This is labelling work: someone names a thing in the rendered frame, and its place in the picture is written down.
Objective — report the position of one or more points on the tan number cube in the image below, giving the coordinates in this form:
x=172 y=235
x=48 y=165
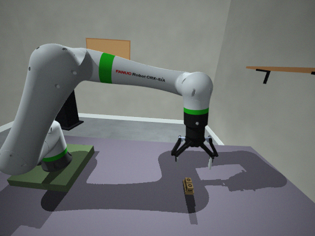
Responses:
x=189 y=187
x=187 y=180

